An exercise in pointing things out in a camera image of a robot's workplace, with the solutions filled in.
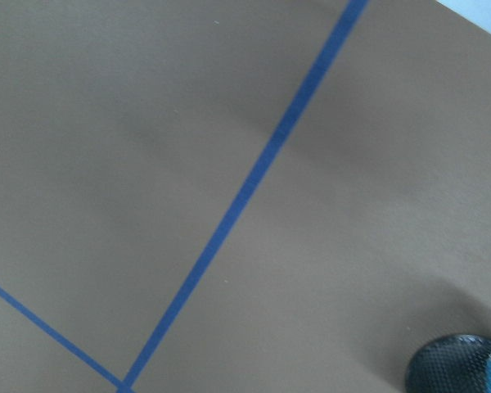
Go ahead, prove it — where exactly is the near black mesh cup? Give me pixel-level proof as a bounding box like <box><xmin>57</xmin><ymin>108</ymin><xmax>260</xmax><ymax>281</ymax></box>
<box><xmin>404</xmin><ymin>334</ymin><xmax>491</xmax><ymax>393</ymax></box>

